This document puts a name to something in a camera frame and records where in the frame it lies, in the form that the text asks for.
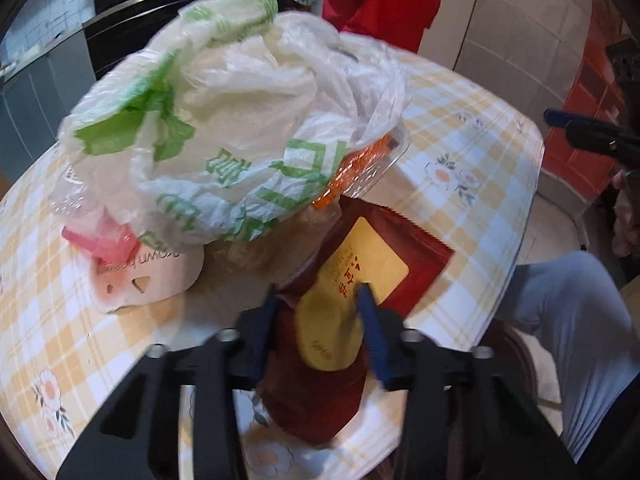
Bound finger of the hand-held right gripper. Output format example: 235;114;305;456
544;108;621;156

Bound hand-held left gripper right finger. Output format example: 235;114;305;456
354;282;583;480

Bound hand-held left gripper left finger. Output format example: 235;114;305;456
56;284;281;480

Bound dark red packet yellow label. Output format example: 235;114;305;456
260;196;453;446

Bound person's right hand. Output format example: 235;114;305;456
612;170;640;258

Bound yellow checked floral tablecloth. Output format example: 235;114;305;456
0;35;546;480

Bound pink plastic scrap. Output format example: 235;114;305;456
62;222;142;266

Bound person's leg in grey trousers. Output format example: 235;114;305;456
500;251;628;463

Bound white plastic bag green print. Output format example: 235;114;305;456
59;0;412;251

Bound red jacket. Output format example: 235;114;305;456
321;0;446;53

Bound black oven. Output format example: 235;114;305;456
82;0;211;81

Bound grey kitchen cabinets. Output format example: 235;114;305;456
0;0;211;171

